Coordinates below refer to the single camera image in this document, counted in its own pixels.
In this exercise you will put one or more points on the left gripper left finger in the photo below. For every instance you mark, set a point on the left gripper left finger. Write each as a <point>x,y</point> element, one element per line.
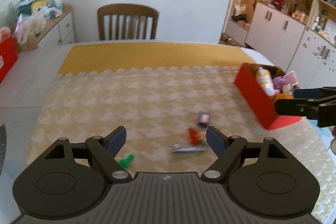
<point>103,151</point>

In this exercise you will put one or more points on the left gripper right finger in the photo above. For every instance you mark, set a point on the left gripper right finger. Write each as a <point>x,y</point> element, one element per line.
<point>229,150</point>

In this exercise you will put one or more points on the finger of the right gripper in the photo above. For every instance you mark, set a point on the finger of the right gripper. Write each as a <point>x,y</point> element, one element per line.
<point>300,107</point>
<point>314,93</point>

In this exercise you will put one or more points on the pink comb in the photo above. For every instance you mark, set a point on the pink comb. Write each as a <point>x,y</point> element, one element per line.
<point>291,78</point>

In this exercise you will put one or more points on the green small toy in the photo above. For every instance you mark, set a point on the green small toy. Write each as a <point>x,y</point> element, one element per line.
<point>127,161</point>

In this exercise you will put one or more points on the purple grape toy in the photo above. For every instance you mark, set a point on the purple grape toy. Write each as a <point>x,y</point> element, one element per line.
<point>279,82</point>

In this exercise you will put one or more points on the red small snack packet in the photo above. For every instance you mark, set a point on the red small snack packet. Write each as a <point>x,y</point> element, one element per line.
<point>195,136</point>

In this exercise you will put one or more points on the red metal tin box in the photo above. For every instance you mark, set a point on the red metal tin box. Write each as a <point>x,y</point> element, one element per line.
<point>261,104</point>

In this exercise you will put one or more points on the white yellow lotion bottle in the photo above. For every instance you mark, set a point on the white yellow lotion bottle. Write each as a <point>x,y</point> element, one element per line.
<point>264,79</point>

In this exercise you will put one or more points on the orange fruit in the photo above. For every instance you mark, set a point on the orange fruit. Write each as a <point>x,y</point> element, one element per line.
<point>282,96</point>

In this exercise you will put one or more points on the person's hand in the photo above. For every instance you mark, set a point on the person's hand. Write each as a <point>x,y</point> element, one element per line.
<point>333,142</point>

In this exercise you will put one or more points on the cream lace tablecloth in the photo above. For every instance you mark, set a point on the cream lace tablecloth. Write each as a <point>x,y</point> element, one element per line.
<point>157,108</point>

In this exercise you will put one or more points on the yellow table runner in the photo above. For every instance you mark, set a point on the yellow table runner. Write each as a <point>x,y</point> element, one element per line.
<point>153,55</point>

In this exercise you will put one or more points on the white tote bag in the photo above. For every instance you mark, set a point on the white tote bag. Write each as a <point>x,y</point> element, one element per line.
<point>240,8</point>

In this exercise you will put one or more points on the white side cabinet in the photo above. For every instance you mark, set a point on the white side cabinet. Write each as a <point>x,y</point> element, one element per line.
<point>58,31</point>

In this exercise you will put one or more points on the red storage box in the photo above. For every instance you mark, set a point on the red storage box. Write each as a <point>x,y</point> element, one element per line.
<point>9,56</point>

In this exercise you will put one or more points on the brown wooden chair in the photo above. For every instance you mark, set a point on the brown wooden chair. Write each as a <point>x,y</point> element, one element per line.
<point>127,21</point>

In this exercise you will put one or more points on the plastic bag of items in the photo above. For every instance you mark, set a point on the plastic bag of items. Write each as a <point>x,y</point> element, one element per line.
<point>33,24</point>

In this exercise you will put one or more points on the teal yellow organizer box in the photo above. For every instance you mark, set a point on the teal yellow organizer box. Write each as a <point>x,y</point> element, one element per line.
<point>30,6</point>

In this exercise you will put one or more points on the white wall cabinet unit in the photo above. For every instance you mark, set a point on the white wall cabinet unit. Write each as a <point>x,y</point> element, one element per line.
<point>295,35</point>

